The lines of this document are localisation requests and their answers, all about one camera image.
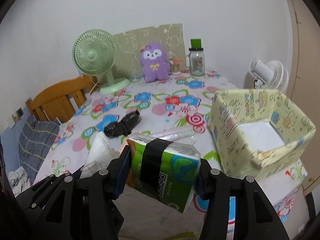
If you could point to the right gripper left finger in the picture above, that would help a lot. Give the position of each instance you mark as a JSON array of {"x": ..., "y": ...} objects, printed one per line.
[{"x": 101, "y": 218}]

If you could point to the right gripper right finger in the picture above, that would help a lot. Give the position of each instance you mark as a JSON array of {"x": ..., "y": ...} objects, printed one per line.
[{"x": 255, "y": 216}]

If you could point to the green tissue pack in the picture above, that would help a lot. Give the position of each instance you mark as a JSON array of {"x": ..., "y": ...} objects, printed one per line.
[{"x": 164, "y": 170}]

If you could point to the black plastic bag bundle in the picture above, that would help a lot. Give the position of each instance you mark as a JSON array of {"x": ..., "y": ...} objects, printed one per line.
[{"x": 124, "y": 126}]

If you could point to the clear zip bag bundle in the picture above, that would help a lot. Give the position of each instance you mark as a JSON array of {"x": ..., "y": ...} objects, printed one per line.
[{"x": 182, "y": 135}]

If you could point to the white crumpled cloth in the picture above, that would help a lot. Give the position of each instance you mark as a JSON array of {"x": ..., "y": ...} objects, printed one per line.
[{"x": 19, "y": 181}]

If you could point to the grey plaid pillow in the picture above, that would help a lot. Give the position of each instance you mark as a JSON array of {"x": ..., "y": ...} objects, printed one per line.
[{"x": 34, "y": 143}]

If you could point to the yellow cartoon storage box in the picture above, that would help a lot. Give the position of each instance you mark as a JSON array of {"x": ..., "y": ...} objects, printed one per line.
[{"x": 258, "y": 132}]

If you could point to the white standing fan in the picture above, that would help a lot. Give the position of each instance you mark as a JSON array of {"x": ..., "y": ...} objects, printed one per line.
[{"x": 271, "y": 75}]

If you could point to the green desk fan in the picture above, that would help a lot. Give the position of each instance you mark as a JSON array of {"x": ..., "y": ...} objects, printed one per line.
[{"x": 94, "y": 53}]

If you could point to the glass jar green lid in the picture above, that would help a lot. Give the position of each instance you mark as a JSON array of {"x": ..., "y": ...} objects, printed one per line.
[{"x": 196, "y": 58}]

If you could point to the purple plush toy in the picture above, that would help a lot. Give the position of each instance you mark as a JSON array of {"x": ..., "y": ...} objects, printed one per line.
[{"x": 153, "y": 59}]

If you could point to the cotton swab container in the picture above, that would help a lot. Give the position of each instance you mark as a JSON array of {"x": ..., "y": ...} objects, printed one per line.
[{"x": 175, "y": 66}]

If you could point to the beige door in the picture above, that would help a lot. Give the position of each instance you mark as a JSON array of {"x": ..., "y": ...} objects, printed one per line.
[{"x": 303, "y": 86}]

